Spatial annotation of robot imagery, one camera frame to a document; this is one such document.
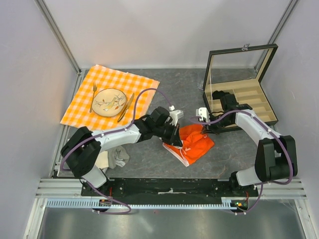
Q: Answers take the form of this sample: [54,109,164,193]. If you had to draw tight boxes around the gold table knife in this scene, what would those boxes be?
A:
[117,93,135,122]

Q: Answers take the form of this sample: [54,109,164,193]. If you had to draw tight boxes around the gold fork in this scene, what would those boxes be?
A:
[89,82,98,113]

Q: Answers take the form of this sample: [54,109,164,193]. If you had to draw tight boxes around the black rolled underwear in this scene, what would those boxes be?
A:
[212,91,230,100]

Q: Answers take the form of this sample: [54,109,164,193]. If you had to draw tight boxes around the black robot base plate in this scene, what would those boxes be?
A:
[81,177,259,200]

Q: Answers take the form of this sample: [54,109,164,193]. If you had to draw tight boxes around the cream folded cloth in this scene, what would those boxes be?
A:
[95,151,109,173]

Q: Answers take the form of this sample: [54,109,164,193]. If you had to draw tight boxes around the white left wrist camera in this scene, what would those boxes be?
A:
[168,106,184,126]

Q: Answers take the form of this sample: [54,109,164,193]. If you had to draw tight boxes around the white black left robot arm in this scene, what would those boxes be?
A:
[60,107,183,196]

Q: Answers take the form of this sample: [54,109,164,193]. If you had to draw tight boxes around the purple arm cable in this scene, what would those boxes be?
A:
[190,111,293,216]
[61,89,172,215]

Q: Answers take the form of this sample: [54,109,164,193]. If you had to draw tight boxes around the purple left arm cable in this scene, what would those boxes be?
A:
[61,89,172,215]

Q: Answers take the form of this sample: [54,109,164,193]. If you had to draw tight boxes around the grey slotted cable duct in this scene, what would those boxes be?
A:
[46,198,237,210]

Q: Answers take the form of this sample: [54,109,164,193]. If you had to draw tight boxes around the orange boxer underwear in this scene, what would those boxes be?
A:
[162,124,215,167]

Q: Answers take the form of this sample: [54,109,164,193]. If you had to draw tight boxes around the black compartment storage box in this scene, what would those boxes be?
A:
[202,44,278,126]

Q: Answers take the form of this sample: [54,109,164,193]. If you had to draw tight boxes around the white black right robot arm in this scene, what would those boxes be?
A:
[196,91,298,196]

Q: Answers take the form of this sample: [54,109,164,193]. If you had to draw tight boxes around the aluminium frame rail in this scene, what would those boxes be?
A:
[36,178,306,200]

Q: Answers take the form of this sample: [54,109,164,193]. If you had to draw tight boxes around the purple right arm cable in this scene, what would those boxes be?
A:
[190,111,293,216]

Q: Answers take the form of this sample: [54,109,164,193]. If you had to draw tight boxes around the beige decorated plate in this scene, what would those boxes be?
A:
[92,88,127,117]

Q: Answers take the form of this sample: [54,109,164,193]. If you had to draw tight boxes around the orange checkered tablecloth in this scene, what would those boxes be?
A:
[61,65,160,130]

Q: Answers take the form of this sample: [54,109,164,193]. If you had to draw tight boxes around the white grey underwear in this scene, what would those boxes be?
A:
[108,146,130,169]

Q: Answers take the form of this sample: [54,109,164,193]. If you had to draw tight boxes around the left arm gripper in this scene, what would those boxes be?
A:
[154,121,182,147]

